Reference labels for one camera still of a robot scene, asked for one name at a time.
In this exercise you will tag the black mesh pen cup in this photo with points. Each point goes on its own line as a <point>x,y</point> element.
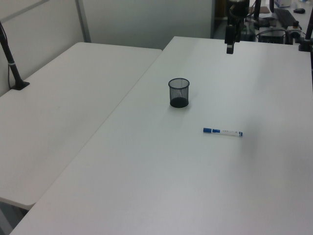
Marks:
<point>179,94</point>

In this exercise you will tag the grey partition corner post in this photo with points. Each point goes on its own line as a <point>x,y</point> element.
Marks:
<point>84,22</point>

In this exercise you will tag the blue and white box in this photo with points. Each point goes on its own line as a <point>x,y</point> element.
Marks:
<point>282,2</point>

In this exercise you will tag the black monitor stand pole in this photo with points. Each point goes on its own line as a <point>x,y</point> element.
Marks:
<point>257,9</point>

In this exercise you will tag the blue and white marker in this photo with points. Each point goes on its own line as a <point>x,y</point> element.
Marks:
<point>222,132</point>

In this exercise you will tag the black keyboard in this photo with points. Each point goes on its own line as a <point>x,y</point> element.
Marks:
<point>284,17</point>

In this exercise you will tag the black camera pole with tie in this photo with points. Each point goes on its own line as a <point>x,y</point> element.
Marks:
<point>11,63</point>

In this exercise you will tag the black clamped camera pole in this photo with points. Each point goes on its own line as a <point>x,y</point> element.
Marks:
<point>306,36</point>

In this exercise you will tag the dark robot gripper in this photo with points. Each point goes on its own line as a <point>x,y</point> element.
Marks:
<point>239,7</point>

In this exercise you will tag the black computer mouse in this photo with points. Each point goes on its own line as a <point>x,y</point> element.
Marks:
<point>299,10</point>

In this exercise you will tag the grey electronics box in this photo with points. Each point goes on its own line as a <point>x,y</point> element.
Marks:
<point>272,35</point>

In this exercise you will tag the white side table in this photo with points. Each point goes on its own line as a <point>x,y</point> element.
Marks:
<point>61,110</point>

